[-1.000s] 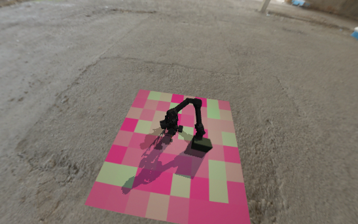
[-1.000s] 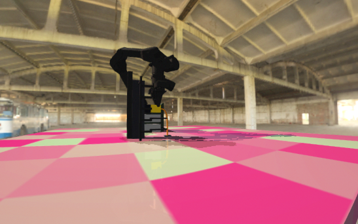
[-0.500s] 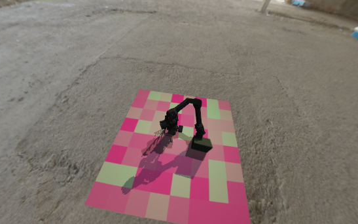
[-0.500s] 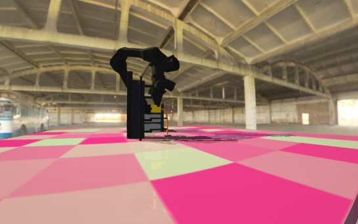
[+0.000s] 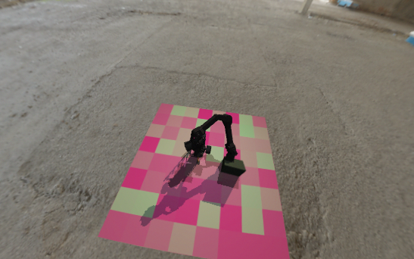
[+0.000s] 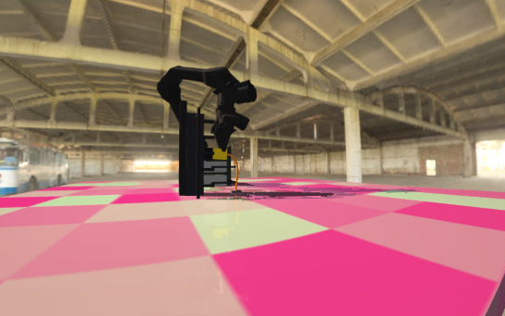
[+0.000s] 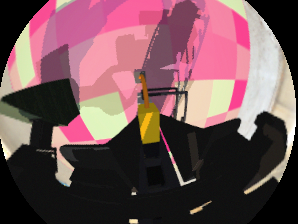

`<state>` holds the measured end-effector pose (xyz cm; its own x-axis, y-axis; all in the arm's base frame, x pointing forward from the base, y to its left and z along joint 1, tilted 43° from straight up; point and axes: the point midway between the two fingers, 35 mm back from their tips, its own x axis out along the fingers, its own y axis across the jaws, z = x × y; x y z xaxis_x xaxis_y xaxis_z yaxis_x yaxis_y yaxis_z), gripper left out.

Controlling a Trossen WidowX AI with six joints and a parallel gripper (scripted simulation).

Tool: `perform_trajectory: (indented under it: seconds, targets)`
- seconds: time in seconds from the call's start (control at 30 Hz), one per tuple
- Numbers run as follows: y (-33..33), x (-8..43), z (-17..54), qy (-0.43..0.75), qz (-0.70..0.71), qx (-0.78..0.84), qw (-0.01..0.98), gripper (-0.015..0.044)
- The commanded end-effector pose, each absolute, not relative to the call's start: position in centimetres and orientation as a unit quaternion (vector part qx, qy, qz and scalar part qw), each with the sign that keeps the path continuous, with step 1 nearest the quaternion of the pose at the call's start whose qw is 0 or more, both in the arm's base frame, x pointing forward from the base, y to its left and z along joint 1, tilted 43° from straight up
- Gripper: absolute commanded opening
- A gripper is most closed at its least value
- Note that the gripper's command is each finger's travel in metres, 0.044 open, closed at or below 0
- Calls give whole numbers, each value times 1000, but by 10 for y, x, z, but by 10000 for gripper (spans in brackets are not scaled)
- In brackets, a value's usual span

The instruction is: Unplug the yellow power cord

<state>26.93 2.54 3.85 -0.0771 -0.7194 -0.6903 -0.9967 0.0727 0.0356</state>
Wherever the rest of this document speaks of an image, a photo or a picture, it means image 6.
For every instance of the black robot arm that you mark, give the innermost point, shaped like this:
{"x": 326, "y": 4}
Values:
{"x": 215, "y": 77}

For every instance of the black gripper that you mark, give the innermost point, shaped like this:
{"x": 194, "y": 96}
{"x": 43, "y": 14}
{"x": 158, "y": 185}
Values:
{"x": 224, "y": 124}

